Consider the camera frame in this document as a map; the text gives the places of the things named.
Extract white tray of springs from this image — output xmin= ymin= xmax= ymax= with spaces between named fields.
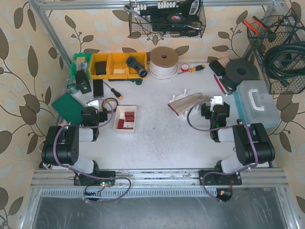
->
xmin=113 ymin=105 xmax=137 ymax=134

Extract beige work glove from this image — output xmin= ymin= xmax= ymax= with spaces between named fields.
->
xmin=168 ymin=93 xmax=209 ymax=116

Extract white peg base plate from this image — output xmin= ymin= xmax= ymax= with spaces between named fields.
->
xmin=168 ymin=89 xmax=209 ymax=121

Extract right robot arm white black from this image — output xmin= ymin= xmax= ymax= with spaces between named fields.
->
xmin=201 ymin=103 xmax=275 ymax=178

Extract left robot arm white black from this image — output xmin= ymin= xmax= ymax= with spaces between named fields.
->
xmin=41 ymin=106 xmax=100 ymax=177

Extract orange tip screwdriver left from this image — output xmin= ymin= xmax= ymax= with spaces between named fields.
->
xmin=103 ymin=81 xmax=123 ymax=99

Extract brown tape roll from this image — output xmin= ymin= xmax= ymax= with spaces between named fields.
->
xmin=102 ymin=97 xmax=119 ymax=114

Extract black pipe fitting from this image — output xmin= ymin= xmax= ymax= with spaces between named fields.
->
xmin=126 ymin=57 xmax=148 ymax=78

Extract red tape roll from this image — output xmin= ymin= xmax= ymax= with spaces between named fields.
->
xmin=181 ymin=63 xmax=189 ymax=72

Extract orange black screwdriver right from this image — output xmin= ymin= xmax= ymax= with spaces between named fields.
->
xmin=178 ymin=64 xmax=205 ymax=74

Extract black ribbed block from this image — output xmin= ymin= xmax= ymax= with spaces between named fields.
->
xmin=93 ymin=80 xmax=104 ymax=98

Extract yellow storage bin row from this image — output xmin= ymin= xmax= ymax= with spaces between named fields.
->
xmin=89 ymin=52 xmax=148 ymax=80

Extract black green device box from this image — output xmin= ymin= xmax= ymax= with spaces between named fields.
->
xmin=75 ymin=70 xmax=92 ymax=94

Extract black sanding block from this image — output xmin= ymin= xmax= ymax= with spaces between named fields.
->
xmin=209 ymin=60 xmax=225 ymax=76

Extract glass jar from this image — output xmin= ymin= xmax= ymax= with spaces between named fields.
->
xmin=66 ymin=78 xmax=79 ymax=94

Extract green storage bin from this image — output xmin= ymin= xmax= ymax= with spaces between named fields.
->
xmin=70 ymin=53 xmax=92 ymax=79

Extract black filament spool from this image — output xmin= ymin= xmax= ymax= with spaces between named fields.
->
xmin=222 ymin=59 xmax=259 ymax=90

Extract teal clear toolbox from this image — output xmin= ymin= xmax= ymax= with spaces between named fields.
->
xmin=233 ymin=80 xmax=281 ymax=129

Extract white cable spool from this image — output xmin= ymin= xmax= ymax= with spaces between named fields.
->
xmin=149 ymin=46 xmax=179 ymax=80

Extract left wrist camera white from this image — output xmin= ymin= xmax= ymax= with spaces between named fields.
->
xmin=86 ymin=100 xmax=101 ymax=111

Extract red handled hex key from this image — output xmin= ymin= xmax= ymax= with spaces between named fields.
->
xmin=213 ymin=73 xmax=233 ymax=96

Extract wire basket top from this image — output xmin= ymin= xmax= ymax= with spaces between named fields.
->
xmin=124 ymin=0 xmax=206 ymax=40

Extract wire basket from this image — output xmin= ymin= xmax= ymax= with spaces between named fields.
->
xmin=247 ymin=14 xmax=305 ymax=94
xmin=124 ymin=0 xmax=206 ymax=40

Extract orange handled pliers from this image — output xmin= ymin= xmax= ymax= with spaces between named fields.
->
xmin=243 ymin=16 xmax=266 ymax=36

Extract wire basket right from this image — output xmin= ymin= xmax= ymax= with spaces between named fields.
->
xmin=247 ymin=14 xmax=305 ymax=94

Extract coiled black hose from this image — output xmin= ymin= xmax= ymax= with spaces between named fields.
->
xmin=263 ymin=42 xmax=305 ymax=82

